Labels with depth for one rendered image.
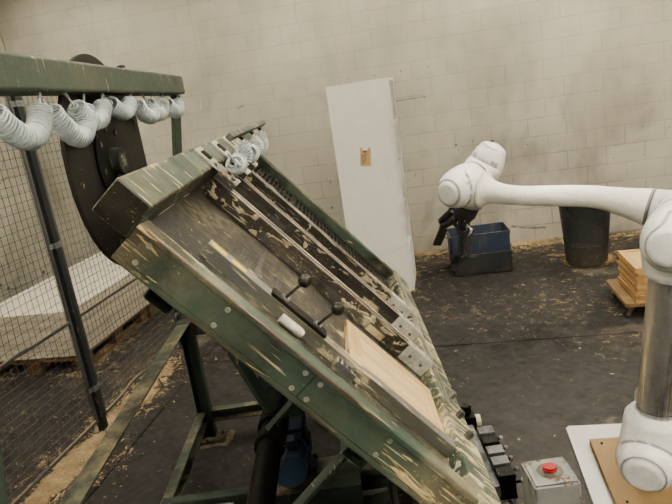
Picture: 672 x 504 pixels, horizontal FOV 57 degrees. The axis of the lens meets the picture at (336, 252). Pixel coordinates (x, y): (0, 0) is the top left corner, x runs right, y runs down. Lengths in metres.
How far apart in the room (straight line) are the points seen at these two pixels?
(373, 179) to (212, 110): 2.56
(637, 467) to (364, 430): 0.71
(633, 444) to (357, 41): 5.98
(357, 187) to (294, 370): 4.45
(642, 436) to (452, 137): 5.67
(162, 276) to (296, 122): 5.96
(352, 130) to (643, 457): 4.51
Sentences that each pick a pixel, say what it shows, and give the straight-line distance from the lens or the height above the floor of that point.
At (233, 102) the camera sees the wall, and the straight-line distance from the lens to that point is 7.53.
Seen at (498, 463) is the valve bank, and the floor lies 0.76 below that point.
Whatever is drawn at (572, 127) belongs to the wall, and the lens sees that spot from 7.31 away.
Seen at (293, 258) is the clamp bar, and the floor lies 1.42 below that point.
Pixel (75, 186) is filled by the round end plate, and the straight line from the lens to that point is 2.16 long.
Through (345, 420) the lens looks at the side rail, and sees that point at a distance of 1.58.
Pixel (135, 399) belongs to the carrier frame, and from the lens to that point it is 2.99.
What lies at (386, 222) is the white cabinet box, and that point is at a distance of 5.91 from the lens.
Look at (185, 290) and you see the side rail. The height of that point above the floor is 1.59.
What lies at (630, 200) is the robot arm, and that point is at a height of 1.59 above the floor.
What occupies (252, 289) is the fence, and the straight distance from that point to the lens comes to 1.71.
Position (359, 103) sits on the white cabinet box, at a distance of 5.79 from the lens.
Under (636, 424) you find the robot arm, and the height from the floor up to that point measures 1.04.
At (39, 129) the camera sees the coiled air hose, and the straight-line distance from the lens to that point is 1.81.
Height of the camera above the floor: 1.97
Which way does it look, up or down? 14 degrees down
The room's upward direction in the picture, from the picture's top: 9 degrees counter-clockwise
